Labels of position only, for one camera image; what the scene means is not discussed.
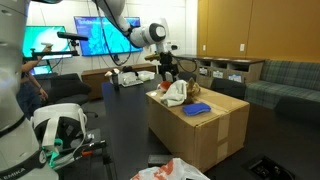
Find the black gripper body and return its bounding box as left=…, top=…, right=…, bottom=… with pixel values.
left=158, top=52, right=178, bottom=80

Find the white towel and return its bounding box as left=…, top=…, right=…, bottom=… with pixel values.
left=160, top=80, right=187, bottom=107

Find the brown plush toy animal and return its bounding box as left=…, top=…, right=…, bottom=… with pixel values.
left=184, top=78, right=201, bottom=104

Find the blue sponge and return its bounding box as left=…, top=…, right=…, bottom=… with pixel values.
left=182, top=103, right=211, bottom=116

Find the grey whiteboard eraser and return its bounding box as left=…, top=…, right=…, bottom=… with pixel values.
left=148, top=155, right=173, bottom=167

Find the white orange plastic bag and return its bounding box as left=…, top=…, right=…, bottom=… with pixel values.
left=130, top=158, right=210, bottom=180

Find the cardboard box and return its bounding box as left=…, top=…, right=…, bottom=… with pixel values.
left=146, top=88, right=250, bottom=172

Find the wooden cabinet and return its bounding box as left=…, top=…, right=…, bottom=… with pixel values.
left=173, top=54, right=264, bottom=88

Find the black office chair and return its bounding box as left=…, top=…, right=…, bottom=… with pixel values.
left=43, top=73, right=91, bottom=106

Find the green plaid sofa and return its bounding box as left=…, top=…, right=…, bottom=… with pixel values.
left=245, top=60, right=320, bottom=109

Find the white VR headset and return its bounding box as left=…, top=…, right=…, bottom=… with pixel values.
left=31, top=103, right=87, bottom=170

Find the person seated at left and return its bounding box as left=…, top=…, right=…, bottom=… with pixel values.
left=16, top=56, right=48, bottom=119

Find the wall monitor screen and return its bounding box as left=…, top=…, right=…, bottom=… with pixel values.
left=74, top=16, right=141, bottom=56

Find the black camera on stand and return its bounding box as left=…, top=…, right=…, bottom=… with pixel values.
left=57, top=32, right=88, bottom=41

